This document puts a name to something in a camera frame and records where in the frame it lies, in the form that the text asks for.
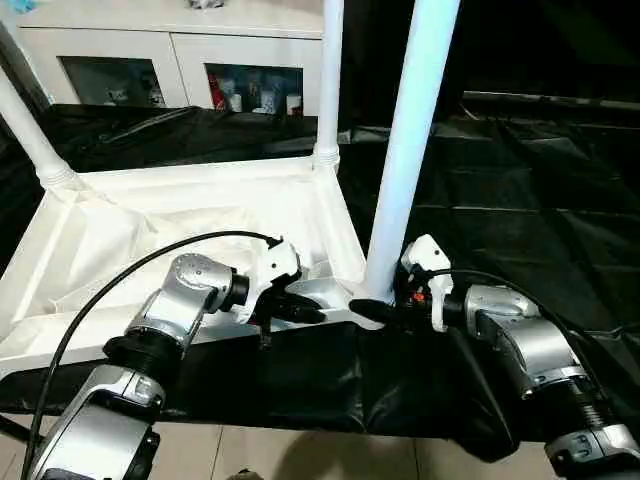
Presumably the white cabinet with glass doors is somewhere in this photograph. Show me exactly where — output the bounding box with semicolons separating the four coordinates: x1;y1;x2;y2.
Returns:
17;0;326;119

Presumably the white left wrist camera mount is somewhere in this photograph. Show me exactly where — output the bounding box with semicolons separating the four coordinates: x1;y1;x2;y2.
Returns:
239;238;304;326

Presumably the black metal rail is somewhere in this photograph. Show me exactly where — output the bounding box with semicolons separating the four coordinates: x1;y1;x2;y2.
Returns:
462;91;640;109

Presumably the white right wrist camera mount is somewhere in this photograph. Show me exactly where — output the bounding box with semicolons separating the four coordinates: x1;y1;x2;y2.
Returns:
399;233;455;334

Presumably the white plastic table top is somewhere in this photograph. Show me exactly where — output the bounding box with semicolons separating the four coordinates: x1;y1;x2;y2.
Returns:
0;152;396;381

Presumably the black metal table leg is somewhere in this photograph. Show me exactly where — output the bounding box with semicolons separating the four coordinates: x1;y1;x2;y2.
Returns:
0;412;31;444

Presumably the white plastic table leg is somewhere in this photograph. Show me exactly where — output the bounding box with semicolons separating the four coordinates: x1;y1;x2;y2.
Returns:
0;64;79;191
362;0;461;306
312;0;346;171

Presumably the black mat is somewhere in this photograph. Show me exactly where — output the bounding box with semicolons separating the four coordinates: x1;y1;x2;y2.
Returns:
0;89;640;464

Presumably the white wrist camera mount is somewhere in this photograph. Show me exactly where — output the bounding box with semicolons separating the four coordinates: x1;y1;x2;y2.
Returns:
399;233;455;334
239;238;304;326

